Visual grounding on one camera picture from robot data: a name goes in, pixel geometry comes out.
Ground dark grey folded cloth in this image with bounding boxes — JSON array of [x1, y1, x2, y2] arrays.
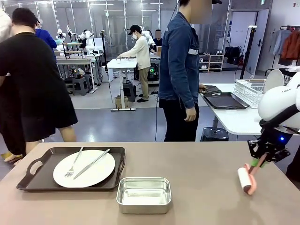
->
[[203, 85, 222, 95]]

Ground computer tower coloured lights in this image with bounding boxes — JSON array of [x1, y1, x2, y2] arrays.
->
[[150, 62, 161, 82]]

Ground person in pink hoodie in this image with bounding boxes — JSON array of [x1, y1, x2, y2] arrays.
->
[[0, 9, 12, 43]]

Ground person in denim jacket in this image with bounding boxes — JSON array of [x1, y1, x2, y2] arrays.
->
[[158, 0, 223, 143]]

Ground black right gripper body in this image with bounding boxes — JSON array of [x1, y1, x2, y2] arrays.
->
[[257, 127, 291, 154]]

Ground black clothes rack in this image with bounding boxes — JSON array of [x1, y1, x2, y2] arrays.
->
[[264, 25, 300, 77]]

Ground cardboard box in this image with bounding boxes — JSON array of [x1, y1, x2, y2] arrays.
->
[[114, 96, 129, 109]]

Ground orange hanging jacket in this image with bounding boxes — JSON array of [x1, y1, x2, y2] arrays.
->
[[280, 30, 300, 60]]

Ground white wire dish rack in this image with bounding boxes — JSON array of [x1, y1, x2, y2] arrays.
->
[[234, 79, 268, 109]]

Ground black plastic stool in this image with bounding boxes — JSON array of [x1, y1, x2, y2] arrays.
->
[[122, 81, 137, 103], [200, 126, 229, 142]]

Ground white open door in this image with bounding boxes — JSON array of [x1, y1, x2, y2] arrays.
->
[[248, 9, 270, 75]]

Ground person's right forearm denim sleeve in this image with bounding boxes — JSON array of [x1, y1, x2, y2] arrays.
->
[[179, 77, 197, 110]]

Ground rectangular stainless steel container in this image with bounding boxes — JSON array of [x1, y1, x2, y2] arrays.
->
[[116, 177, 172, 214]]

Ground black tripod stand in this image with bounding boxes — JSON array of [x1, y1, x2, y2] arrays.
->
[[239, 25, 258, 80]]

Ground white standing desk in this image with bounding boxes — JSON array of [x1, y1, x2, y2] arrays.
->
[[106, 58, 139, 112]]

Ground black bags pile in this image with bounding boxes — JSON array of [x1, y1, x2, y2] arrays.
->
[[225, 46, 242, 65]]

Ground silver table knife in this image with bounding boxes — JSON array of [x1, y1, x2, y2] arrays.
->
[[73, 149, 110, 180]]

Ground person in white sweater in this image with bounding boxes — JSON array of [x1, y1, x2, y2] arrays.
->
[[116, 24, 152, 103]]

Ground dark brown serving tray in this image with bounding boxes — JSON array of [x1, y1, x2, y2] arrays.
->
[[202, 92, 250, 110], [16, 147, 126, 192]]

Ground silver fork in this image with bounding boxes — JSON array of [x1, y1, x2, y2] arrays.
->
[[63, 146, 84, 178]]

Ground person in blue top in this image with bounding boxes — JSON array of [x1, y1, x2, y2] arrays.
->
[[35, 22, 58, 56]]

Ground seated person dark top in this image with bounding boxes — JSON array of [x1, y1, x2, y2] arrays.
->
[[152, 29, 164, 57]]

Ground white humanoid robot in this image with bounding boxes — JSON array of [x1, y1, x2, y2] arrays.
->
[[78, 30, 96, 56], [56, 29, 68, 52]]

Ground white shoe rack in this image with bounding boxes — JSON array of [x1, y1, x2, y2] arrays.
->
[[198, 54, 225, 73]]

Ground person's right hand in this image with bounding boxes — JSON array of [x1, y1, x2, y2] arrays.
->
[[184, 106, 197, 122]]

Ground grey plastic stool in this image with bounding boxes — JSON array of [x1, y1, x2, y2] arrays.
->
[[72, 74, 94, 96]]

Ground person in black t-shirt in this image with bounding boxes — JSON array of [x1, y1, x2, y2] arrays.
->
[[0, 7, 78, 165]]

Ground pink handled lint roller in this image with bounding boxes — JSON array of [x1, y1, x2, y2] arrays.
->
[[237, 152, 267, 195]]

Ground large white table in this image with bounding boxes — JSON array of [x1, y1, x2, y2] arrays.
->
[[198, 83, 300, 136]]

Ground light grey hanging shirt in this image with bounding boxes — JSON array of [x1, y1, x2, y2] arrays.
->
[[269, 30, 291, 56]]

